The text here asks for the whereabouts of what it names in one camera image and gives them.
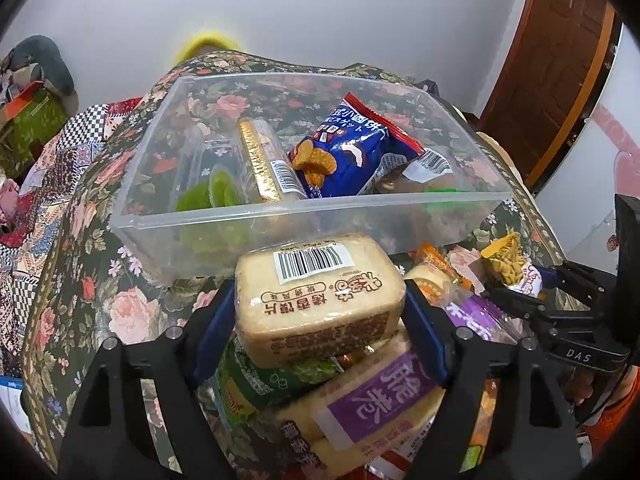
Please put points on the grey cushion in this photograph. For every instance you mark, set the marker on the grey cushion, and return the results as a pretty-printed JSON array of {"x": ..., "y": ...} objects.
[{"x": 47, "y": 60}]

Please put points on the red print snack packet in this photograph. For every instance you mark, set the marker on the red print snack packet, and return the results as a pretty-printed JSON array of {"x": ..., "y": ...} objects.
[{"x": 400, "y": 450}]

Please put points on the white and blue paper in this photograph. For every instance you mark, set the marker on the white and blue paper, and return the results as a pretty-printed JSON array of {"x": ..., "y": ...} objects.
[{"x": 12, "y": 402}]

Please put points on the yellow snack packet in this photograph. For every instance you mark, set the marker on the yellow snack packet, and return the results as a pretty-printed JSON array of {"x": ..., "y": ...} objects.
[{"x": 510, "y": 262}]

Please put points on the yellow fuzzy object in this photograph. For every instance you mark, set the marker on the yellow fuzzy object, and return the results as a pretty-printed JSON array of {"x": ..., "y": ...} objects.
[{"x": 207, "y": 45}]

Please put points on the blue biscuit packet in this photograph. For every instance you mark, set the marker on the blue biscuit packet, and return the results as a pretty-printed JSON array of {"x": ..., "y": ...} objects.
[{"x": 345, "y": 160}]

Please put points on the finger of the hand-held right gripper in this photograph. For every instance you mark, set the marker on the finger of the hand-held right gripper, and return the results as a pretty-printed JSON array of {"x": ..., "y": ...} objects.
[
  {"x": 515, "y": 302},
  {"x": 548, "y": 276}
]

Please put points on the brown wooden door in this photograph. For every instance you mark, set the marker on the brown wooden door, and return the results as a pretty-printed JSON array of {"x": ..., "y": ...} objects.
[{"x": 555, "y": 60}]

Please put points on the green snack packet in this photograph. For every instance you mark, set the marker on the green snack packet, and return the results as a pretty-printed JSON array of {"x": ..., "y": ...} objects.
[{"x": 260, "y": 380}]

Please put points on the checkered patchwork quilt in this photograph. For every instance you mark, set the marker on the checkered patchwork quilt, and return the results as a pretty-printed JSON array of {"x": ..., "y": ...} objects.
[{"x": 40, "y": 185}]

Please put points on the person's right hand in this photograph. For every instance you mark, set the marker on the person's right hand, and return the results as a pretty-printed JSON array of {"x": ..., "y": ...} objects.
[{"x": 582, "y": 390}]

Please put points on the white appliance with pink print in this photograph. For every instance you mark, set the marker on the white appliance with pink print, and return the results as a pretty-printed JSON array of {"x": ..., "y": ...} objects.
[{"x": 590, "y": 160}]

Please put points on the clear plastic container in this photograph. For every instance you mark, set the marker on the clear plastic container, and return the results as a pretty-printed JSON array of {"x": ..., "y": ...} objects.
[{"x": 320, "y": 232}]

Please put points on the purple label cracker packet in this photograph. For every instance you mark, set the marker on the purple label cracker packet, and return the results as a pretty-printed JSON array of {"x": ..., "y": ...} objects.
[{"x": 365, "y": 400}]

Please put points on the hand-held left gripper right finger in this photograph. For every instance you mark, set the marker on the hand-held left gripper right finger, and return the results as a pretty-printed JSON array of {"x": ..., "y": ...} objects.
[{"x": 426, "y": 332}]

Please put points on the person's right forearm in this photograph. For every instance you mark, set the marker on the person's right forearm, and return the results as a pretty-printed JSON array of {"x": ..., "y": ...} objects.
[{"x": 617, "y": 410}]

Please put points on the green jelly snack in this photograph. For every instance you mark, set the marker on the green jelly snack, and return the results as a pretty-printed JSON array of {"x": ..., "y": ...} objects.
[{"x": 210, "y": 197}]

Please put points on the gold striped clear packet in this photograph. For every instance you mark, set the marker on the gold striped clear packet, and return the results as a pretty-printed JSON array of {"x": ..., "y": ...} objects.
[{"x": 262, "y": 160}]

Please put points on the purple snack packet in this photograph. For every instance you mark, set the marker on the purple snack packet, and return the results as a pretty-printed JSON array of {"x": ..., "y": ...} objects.
[{"x": 480, "y": 317}]

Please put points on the orange wrapped bun packet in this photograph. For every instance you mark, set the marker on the orange wrapped bun packet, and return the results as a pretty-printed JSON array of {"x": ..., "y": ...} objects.
[{"x": 432, "y": 280}]

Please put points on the green and orange box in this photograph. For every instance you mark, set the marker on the green and orange box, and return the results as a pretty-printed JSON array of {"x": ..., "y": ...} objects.
[{"x": 30, "y": 125}]

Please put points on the beige bread slice packet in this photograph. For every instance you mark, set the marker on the beige bread slice packet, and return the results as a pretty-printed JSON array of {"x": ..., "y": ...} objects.
[{"x": 315, "y": 300}]

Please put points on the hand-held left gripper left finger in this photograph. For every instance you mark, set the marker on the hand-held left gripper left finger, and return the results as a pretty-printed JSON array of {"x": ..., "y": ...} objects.
[{"x": 219, "y": 327}]

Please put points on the floral tablecloth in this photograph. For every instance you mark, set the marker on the floral tablecloth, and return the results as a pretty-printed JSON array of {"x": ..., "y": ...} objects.
[{"x": 100, "y": 240}]

